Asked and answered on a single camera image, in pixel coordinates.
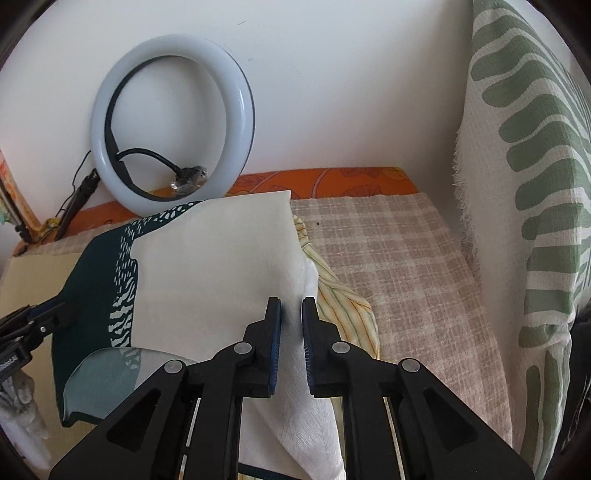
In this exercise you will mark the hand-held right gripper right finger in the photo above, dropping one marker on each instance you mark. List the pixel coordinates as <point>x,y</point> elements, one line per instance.
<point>307,341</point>

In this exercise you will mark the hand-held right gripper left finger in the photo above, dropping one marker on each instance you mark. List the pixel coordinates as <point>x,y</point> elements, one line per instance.
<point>275,341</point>

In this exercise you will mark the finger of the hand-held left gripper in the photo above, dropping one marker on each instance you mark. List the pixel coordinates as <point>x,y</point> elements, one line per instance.
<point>41,328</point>
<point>46,308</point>

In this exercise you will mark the white and green printed shirt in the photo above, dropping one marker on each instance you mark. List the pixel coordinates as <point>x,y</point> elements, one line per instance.
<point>207,267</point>

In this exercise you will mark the pile of black clothes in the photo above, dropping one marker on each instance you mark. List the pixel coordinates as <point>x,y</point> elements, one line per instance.
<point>579,369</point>

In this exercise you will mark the person's left hand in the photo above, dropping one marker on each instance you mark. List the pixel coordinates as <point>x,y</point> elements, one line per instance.
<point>18,406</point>

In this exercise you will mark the pale yellow cloth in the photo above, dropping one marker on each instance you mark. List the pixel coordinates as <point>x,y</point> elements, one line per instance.
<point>32,277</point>

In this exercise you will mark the yellow striped shirt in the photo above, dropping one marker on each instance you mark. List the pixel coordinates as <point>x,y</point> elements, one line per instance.
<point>341,300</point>

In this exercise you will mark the beige plaid blanket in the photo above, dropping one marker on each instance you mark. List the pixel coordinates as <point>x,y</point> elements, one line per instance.
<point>406,258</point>

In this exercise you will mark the green and white patterned cloth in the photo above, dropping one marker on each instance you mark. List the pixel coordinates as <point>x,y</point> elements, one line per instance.
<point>531,138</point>

